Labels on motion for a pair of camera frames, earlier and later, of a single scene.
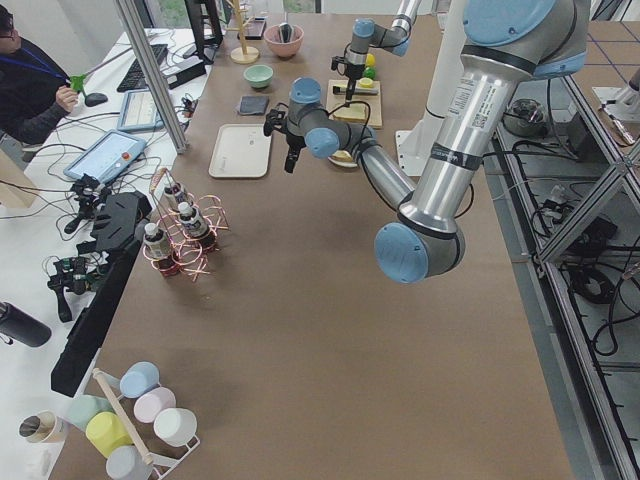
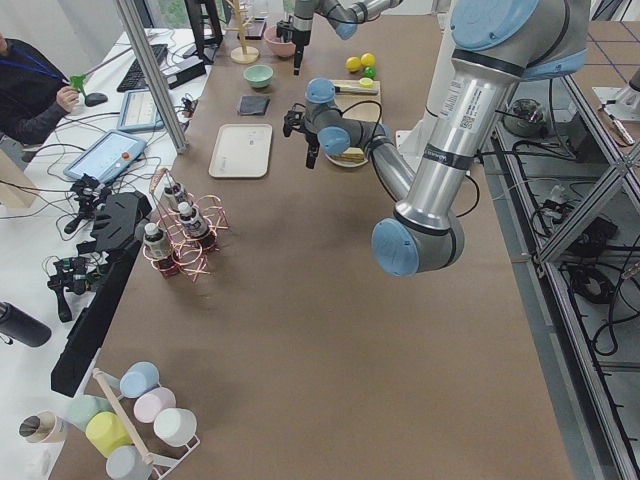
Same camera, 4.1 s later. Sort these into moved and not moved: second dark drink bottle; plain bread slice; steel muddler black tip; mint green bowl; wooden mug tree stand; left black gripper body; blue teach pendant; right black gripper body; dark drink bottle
Moved: right black gripper body; left black gripper body; plain bread slice
Not moved: wooden mug tree stand; steel muddler black tip; blue teach pendant; dark drink bottle; mint green bowl; second dark drink bottle
